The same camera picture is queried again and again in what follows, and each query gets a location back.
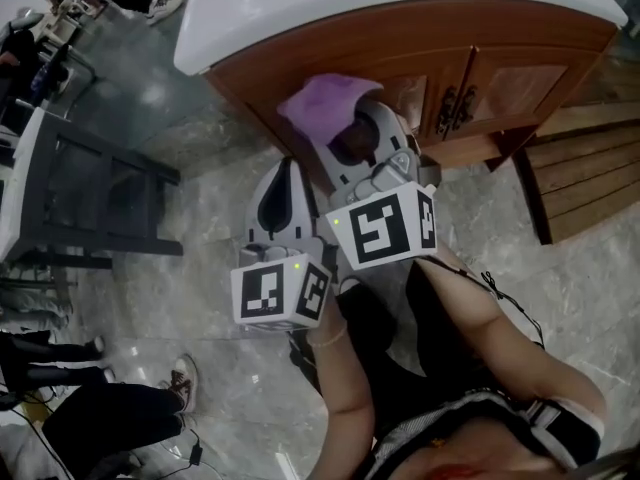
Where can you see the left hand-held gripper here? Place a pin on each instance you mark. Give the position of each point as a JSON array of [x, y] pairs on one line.
[[262, 293]]

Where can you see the purple cloth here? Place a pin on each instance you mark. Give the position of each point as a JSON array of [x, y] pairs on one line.
[[325, 105]]

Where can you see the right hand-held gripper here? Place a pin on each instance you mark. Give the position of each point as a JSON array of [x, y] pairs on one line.
[[380, 228]]

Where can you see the person's legs black trousers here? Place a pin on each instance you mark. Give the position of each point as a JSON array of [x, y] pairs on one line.
[[380, 328]]

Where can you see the black charger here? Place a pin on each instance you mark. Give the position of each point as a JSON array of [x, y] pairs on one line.
[[195, 454]]

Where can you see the person's right forearm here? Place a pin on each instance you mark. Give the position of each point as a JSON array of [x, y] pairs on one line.
[[460, 298]]

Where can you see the person's left forearm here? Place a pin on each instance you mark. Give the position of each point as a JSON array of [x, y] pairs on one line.
[[340, 368]]

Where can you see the wooden slatted platform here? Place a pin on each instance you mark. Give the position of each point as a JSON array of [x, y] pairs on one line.
[[590, 178]]

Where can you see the person's torso grey mesh top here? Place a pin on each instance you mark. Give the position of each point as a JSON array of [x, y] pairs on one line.
[[425, 433]]

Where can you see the wooden vanity cabinet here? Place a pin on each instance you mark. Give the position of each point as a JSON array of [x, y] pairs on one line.
[[350, 33]]

